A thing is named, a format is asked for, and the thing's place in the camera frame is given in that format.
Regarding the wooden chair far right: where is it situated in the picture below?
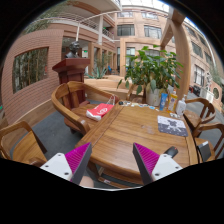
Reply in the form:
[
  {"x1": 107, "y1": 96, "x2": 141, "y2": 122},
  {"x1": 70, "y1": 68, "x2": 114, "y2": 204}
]
[{"x1": 184, "y1": 97, "x2": 216, "y2": 131}]

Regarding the white pump bottle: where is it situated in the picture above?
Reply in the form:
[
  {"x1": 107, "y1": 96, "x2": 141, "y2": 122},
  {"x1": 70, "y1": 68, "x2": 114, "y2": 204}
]
[{"x1": 176, "y1": 98, "x2": 186, "y2": 116}]

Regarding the dark bust statue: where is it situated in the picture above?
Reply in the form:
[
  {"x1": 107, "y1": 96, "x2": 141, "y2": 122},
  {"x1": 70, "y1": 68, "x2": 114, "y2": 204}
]
[{"x1": 65, "y1": 41, "x2": 80, "y2": 58}]

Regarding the wooden chair near right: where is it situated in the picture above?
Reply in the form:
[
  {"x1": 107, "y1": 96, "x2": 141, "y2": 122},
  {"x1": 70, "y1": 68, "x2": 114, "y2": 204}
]
[{"x1": 192, "y1": 122, "x2": 224, "y2": 164}]

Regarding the wooden pillar post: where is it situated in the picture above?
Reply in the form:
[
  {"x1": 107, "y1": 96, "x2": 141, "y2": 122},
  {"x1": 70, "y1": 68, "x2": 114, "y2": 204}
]
[{"x1": 160, "y1": 7, "x2": 191, "y2": 99}]

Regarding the yellow white bottle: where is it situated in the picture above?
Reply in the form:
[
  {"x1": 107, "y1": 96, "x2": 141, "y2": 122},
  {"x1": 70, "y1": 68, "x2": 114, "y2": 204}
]
[{"x1": 168, "y1": 91, "x2": 178, "y2": 112}]

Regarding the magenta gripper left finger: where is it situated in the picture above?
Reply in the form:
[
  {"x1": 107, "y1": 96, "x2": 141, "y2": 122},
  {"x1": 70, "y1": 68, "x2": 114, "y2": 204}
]
[{"x1": 39, "y1": 142, "x2": 93, "y2": 186}]

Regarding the blue tube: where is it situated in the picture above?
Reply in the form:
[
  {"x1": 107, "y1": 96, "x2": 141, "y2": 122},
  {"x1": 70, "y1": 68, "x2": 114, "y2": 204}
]
[{"x1": 159, "y1": 93, "x2": 168, "y2": 111}]

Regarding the green potted plant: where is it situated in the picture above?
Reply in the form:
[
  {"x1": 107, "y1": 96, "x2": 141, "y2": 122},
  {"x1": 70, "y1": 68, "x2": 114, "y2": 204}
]
[{"x1": 124, "y1": 46, "x2": 183, "y2": 93}]

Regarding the red and white bag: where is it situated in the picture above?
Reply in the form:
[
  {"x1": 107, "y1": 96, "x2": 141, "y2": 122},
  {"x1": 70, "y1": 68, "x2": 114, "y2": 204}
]
[{"x1": 86, "y1": 103, "x2": 113, "y2": 121}]

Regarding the wooden chair near left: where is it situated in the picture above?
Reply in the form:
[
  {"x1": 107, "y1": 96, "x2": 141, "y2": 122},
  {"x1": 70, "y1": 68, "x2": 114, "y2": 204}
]
[{"x1": 0, "y1": 121, "x2": 47, "y2": 167}]

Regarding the black computer mouse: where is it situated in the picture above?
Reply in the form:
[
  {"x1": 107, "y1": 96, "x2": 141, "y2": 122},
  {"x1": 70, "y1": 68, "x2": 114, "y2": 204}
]
[{"x1": 165, "y1": 146, "x2": 178, "y2": 158}]

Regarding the wooden armchair beside table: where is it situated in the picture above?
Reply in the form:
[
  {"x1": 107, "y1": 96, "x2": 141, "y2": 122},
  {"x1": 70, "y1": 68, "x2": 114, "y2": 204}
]
[{"x1": 51, "y1": 81, "x2": 119, "y2": 135}]

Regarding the white plant pot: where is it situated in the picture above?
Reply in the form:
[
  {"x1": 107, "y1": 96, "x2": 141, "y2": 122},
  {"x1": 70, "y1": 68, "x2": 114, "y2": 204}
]
[{"x1": 146, "y1": 85, "x2": 163, "y2": 106}]

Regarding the wooden chair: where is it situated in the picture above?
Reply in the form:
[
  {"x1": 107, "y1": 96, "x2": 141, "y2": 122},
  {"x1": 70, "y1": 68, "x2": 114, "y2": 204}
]
[
  {"x1": 184, "y1": 97, "x2": 216, "y2": 131},
  {"x1": 0, "y1": 121, "x2": 47, "y2": 167},
  {"x1": 192, "y1": 122, "x2": 224, "y2": 164}
]

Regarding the dark red wooden pedestal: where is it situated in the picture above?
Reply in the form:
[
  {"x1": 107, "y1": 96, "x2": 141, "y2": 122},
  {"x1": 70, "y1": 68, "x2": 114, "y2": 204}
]
[{"x1": 52, "y1": 58, "x2": 90, "y2": 84}]

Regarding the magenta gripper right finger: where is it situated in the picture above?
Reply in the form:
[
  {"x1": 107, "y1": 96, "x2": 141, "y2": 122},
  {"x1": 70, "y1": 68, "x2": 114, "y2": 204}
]
[{"x1": 132, "y1": 142, "x2": 184, "y2": 186}]

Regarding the dark patterned mouse pad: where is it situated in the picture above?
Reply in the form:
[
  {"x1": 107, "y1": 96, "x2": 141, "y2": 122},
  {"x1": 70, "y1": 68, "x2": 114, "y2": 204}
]
[{"x1": 157, "y1": 116, "x2": 188, "y2": 137}]

